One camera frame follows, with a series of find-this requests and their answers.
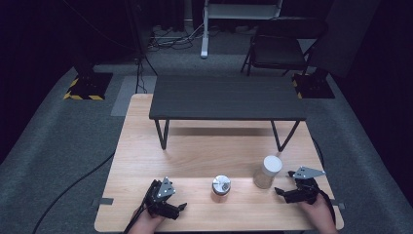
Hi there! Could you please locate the clear jar with white lid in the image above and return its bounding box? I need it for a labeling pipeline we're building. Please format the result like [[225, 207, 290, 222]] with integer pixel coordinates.
[[252, 154, 283, 190]]

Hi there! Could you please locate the long black floor cable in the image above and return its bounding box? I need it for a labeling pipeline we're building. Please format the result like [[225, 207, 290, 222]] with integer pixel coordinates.
[[32, 150, 116, 234]]

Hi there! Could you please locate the thin black hanging cable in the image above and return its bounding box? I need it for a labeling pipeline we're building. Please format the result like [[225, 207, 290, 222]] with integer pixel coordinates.
[[133, 54, 159, 96]]

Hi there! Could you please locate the hazard-striped black stand base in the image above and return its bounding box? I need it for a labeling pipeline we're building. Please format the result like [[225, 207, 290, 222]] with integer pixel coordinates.
[[62, 58, 114, 101], [291, 69, 336, 100]]

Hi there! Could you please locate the person's left hand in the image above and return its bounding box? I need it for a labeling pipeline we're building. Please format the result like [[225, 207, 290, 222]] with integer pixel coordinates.
[[128, 208, 166, 234]]

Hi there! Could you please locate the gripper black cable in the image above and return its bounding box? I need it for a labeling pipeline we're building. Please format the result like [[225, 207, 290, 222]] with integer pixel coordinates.
[[122, 201, 148, 234], [316, 186, 337, 225]]

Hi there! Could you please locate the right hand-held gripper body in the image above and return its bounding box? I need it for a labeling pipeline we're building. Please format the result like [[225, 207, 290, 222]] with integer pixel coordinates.
[[291, 166, 327, 206]]

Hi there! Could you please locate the white metal desk frame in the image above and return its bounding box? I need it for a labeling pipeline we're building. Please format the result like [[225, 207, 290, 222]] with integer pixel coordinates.
[[200, 0, 283, 59]]

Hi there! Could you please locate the black folding chair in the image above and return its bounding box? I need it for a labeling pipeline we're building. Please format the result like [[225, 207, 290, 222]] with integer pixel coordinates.
[[240, 16, 329, 77]]

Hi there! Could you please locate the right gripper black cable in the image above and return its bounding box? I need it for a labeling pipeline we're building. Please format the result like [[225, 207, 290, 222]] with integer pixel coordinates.
[[316, 186, 337, 225]]

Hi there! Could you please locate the person's right hand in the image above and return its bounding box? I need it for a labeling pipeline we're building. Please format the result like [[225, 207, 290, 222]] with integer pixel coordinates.
[[298, 193, 339, 234]]

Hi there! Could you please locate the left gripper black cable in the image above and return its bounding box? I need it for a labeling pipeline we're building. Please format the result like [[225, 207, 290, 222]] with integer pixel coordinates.
[[122, 201, 148, 234]]

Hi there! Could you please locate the grey floor mat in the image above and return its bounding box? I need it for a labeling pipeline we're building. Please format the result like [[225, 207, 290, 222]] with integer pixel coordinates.
[[110, 75, 159, 117]]

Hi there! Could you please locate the small silver metal cup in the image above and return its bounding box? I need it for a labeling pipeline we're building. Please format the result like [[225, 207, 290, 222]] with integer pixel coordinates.
[[210, 175, 232, 203]]

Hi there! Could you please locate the bundle of floor cables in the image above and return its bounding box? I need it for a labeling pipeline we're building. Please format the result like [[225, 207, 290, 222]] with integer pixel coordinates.
[[147, 24, 203, 52]]

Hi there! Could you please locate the black low shelf table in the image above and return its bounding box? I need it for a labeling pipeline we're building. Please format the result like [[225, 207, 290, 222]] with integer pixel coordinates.
[[148, 75, 308, 153]]

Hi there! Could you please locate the dark grey panel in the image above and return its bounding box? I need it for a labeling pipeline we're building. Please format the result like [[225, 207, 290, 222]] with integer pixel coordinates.
[[308, 0, 382, 79]]

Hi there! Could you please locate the black stand pole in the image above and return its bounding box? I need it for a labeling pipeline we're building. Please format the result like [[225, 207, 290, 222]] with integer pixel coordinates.
[[125, 0, 154, 60]]

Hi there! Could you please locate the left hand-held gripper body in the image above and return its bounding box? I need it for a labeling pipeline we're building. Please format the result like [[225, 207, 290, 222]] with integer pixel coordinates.
[[143, 176, 180, 220]]

